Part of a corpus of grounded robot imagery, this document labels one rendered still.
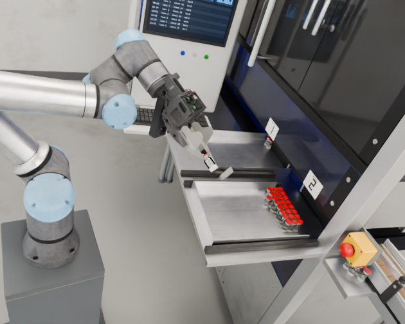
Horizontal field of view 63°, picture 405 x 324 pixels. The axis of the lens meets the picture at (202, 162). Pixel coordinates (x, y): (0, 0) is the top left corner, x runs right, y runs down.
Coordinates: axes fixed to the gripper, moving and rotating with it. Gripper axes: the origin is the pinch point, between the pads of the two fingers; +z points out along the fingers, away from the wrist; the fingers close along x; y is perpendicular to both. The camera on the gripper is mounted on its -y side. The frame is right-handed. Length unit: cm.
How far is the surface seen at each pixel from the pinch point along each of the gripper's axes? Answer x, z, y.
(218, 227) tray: 13.8, 20.2, -21.9
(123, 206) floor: 70, -13, -133
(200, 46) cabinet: 75, -48, -21
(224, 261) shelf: 4.2, 28.0, -19.0
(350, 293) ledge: 23, 58, -2
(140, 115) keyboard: 50, -38, -55
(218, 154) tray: 48, 0, -29
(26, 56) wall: 119, -187, -193
